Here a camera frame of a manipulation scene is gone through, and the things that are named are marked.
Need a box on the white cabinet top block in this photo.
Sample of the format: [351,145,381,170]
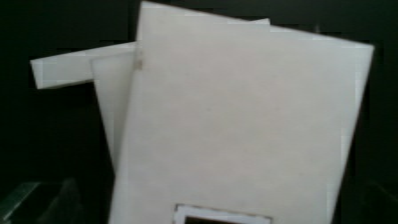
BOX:
[109,2,374,224]

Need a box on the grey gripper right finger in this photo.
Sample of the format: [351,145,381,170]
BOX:
[360,182,398,224]

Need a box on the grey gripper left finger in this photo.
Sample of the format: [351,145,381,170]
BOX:
[0,179,84,224]

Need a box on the white U-shaped fence frame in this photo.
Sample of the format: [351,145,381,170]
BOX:
[31,42,136,89]

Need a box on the white cabinet box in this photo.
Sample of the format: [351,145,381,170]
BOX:
[95,17,281,176]

